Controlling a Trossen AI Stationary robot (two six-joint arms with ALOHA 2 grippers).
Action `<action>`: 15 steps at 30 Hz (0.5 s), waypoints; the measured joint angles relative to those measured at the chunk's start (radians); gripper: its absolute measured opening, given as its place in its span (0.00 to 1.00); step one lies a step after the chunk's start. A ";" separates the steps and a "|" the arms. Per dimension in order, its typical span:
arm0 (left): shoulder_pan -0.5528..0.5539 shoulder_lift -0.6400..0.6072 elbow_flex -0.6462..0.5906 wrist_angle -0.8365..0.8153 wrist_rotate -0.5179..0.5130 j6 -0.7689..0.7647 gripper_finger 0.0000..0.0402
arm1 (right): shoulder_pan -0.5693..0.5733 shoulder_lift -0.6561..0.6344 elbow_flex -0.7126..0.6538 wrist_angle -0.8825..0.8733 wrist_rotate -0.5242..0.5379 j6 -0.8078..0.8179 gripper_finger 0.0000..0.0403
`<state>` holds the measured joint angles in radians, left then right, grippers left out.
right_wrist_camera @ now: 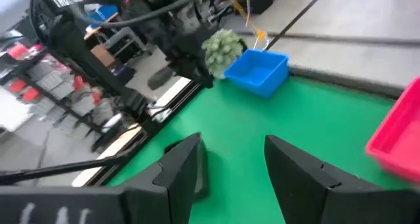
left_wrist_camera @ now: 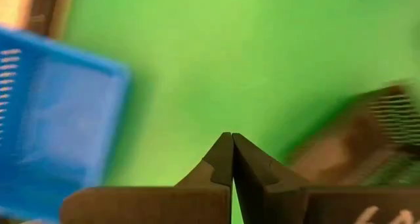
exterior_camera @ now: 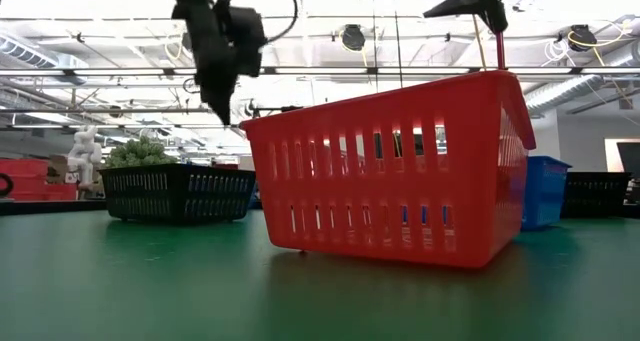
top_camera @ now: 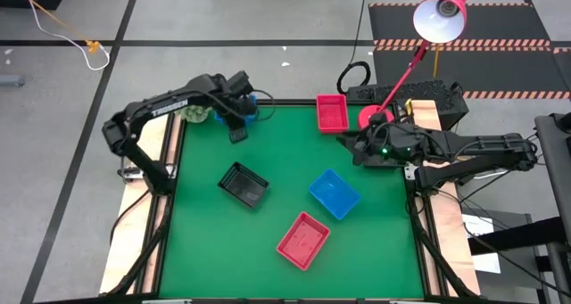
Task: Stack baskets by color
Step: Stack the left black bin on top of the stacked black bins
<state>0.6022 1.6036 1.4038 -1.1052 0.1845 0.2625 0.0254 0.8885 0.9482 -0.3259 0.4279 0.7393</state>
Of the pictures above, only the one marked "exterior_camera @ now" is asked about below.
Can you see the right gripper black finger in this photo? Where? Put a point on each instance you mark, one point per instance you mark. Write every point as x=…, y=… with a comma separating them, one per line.
x=460, y=6

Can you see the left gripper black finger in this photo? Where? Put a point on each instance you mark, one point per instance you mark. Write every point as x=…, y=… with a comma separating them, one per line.
x=220, y=96

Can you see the black plastic basket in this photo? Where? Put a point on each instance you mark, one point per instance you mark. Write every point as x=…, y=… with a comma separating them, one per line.
x=597, y=201
x=597, y=173
x=175, y=195

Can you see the red plastic basket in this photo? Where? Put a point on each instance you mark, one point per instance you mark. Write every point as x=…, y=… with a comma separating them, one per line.
x=380, y=186

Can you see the red desk lamp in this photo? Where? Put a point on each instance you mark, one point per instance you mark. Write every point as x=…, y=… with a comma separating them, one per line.
x=500, y=53

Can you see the small white box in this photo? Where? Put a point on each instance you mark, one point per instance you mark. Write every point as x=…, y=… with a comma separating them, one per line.
x=245, y=162

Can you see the small red box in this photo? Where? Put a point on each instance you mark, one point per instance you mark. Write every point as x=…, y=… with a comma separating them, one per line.
x=227, y=166

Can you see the green succulent in patterned pot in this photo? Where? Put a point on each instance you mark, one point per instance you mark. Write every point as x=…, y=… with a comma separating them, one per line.
x=140, y=153

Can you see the long ceiling light strip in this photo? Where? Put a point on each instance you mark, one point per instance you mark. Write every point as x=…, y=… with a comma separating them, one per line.
x=320, y=71

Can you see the white humanoid figure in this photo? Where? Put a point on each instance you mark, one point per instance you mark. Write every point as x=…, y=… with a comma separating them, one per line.
x=85, y=156

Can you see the brown cardboard box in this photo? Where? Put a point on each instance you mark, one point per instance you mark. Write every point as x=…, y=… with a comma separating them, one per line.
x=57, y=166

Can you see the low red storage crate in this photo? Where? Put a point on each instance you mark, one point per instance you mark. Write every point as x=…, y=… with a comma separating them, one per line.
x=60, y=191

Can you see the tall red storage crate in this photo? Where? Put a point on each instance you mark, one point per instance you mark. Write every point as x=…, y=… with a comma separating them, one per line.
x=22, y=168

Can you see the green table mat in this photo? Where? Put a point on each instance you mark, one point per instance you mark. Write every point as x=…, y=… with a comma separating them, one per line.
x=320, y=301

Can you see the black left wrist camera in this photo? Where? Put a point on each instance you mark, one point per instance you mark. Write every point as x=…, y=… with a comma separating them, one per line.
x=247, y=41

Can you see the black rig frame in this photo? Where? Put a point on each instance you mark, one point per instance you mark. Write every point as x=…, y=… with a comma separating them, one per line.
x=290, y=109

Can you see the silver air duct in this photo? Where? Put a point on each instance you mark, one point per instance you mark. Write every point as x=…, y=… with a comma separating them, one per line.
x=575, y=86
x=30, y=51

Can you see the dark wall screen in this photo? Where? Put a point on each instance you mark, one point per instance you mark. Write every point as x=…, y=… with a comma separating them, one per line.
x=631, y=156

